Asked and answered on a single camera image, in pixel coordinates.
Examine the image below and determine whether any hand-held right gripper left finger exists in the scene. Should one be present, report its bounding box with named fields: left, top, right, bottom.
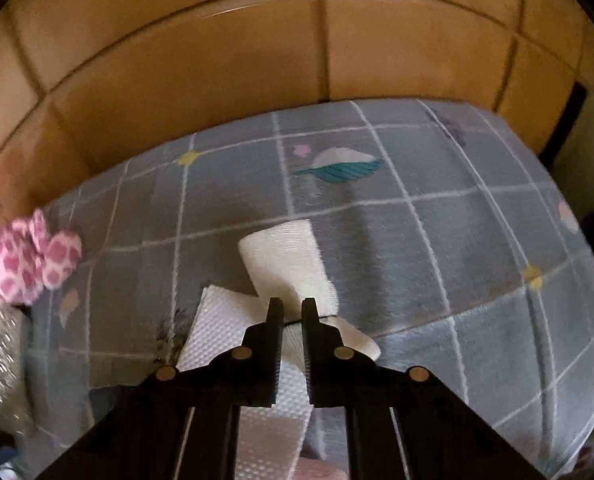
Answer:
left=37, top=297, right=285, bottom=480

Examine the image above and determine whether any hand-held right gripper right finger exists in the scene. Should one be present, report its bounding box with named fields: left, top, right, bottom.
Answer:
left=301, top=297, right=548, bottom=480

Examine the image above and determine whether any cream ribbed cloth strip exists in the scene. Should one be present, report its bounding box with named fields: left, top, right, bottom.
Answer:
left=238, top=218, right=382, bottom=376

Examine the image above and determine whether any white paper towel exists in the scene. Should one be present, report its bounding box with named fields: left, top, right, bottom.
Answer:
left=176, top=285, right=314, bottom=480

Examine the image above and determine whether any pink spotted giraffe plush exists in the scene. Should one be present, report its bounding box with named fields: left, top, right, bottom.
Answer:
left=0, top=190, right=84, bottom=306

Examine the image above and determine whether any wooden panelled wardrobe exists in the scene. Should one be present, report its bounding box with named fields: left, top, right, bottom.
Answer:
left=0, top=0, right=594, bottom=201

